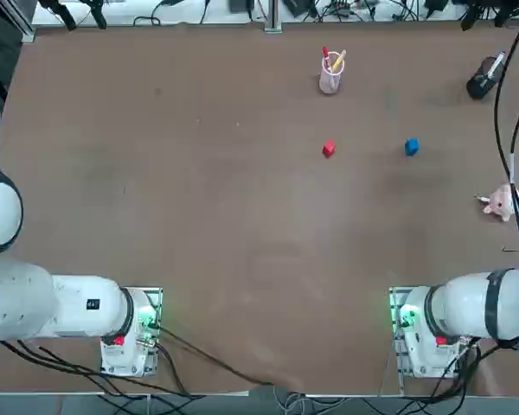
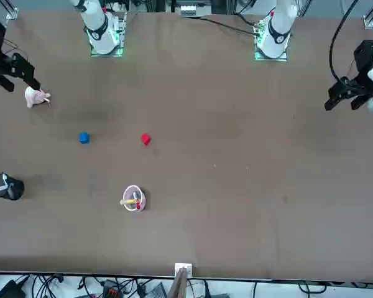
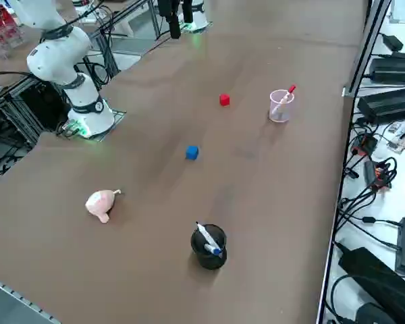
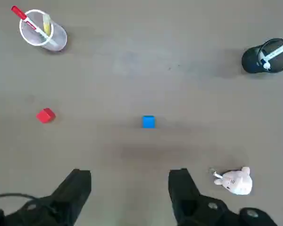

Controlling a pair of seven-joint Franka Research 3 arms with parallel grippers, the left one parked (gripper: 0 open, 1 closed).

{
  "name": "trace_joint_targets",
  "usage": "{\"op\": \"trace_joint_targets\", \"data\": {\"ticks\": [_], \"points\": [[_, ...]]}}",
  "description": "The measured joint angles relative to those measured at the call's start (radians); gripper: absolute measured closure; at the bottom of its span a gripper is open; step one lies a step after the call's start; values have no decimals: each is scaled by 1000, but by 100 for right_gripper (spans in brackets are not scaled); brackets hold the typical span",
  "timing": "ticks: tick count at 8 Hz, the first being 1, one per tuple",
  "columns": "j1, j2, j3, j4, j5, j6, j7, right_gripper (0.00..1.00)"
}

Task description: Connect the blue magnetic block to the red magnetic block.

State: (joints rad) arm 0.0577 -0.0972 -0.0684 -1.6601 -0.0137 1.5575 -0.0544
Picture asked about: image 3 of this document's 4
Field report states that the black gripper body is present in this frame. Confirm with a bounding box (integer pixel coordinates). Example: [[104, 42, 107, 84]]
[[157, 0, 184, 16]]

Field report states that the white box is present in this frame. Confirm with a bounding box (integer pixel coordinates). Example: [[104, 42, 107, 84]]
[[111, 11, 135, 38]]

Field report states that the red-capped white marker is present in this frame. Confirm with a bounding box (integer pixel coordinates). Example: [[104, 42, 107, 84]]
[[271, 84, 297, 117]]

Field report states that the clear pink pen cup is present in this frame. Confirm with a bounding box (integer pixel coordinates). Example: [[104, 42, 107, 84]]
[[269, 89, 295, 124]]

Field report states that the clear acrylic rack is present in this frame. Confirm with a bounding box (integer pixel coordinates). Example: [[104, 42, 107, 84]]
[[0, 5, 30, 60]]

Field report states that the pink pig plush toy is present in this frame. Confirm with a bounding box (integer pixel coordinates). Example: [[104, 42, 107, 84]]
[[85, 188, 123, 223]]

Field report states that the small black power adapter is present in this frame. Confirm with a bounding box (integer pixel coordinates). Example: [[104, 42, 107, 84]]
[[381, 33, 404, 51]]

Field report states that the blue-capped white marker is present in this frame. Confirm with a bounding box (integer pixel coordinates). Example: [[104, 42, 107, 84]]
[[195, 221, 223, 257]]

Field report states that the red and black device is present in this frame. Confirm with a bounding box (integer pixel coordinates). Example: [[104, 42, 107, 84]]
[[352, 133, 379, 157]]

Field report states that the black pen cup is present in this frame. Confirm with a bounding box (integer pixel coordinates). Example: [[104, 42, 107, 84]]
[[190, 223, 228, 270]]

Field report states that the bare circuit board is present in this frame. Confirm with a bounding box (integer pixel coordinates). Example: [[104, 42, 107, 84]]
[[386, 121, 405, 155]]

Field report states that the black and orange device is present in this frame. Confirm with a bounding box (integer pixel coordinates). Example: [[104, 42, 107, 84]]
[[363, 158, 398, 193]]

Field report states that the large black power adapter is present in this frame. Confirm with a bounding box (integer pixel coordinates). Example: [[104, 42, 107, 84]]
[[337, 246, 405, 324]]

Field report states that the black frame rack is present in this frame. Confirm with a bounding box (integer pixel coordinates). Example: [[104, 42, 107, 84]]
[[0, 72, 72, 149]]

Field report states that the aluminium frame post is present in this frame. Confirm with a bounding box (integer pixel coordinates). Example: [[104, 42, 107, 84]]
[[342, 0, 392, 99]]

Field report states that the aluminium table edge rail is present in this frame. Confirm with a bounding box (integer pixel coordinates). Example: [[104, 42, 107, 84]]
[[315, 94, 356, 324], [0, 271, 60, 324]]

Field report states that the black cable with inline box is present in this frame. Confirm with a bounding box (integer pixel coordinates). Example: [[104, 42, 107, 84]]
[[337, 198, 404, 249]]

